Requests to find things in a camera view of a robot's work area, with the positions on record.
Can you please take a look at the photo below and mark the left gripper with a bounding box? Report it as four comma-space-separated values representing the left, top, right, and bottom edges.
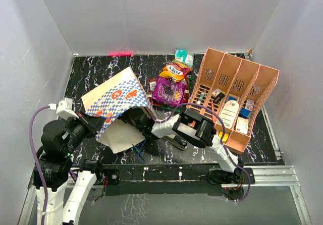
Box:
62, 108, 106, 154

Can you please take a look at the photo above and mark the checkered paper bag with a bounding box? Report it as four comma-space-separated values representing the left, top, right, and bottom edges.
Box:
81, 67, 156, 164

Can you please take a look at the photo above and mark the orange Doritos bag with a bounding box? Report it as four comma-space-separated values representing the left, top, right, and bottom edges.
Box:
147, 78, 190, 107

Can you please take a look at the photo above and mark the purple snack bag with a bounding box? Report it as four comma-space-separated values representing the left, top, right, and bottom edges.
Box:
152, 77, 186, 107

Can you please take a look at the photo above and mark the green snack packet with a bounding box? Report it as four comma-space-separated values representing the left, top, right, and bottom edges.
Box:
151, 76, 195, 115

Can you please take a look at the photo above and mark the yellow M&M's candy bag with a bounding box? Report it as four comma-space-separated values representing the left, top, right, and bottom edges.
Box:
159, 71, 185, 83

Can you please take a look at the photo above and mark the orange Fox's candy bag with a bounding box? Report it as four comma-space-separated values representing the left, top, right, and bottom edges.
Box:
163, 60, 192, 78

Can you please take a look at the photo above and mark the teal mint candy bag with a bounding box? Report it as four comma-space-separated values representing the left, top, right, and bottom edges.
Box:
175, 49, 194, 67

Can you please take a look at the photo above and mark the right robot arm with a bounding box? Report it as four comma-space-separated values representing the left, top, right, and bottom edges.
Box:
119, 108, 243, 185

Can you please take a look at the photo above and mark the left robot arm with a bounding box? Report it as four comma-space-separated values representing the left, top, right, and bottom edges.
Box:
33, 112, 105, 224

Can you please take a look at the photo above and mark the black silver stapler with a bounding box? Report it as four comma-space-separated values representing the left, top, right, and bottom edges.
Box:
164, 135, 188, 151

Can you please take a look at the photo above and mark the green white glue stick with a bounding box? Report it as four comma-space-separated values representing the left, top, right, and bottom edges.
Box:
197, 92, 205, 105

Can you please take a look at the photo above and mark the yellow sticky note pad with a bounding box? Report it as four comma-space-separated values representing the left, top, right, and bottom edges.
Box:
218, 131, 230, 143

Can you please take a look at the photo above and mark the white label card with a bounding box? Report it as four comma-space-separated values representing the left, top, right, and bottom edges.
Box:
219, 100, 240, 129

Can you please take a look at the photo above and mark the pink desk organizer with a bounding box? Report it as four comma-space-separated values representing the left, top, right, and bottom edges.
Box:
189, 48, 280, 154

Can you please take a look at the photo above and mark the blue small box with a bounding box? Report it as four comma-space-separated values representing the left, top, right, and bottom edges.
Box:
239, 108, 252, 119

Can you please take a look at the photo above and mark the red white small box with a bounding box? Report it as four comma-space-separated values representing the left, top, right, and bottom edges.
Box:
244, 99, 255, 111

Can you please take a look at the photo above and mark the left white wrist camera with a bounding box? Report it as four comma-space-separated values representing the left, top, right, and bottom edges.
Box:
48, 97, 78, 121

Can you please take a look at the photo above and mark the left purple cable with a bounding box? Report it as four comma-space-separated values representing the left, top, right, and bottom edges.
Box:
28, 105, 58, 225

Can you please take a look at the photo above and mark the purple cable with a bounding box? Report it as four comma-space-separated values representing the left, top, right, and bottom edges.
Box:
155, 102, 253, 202
28, 105, 58, 225

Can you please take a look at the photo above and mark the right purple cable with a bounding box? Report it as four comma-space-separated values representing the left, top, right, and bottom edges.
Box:
155, 102, 253, 202

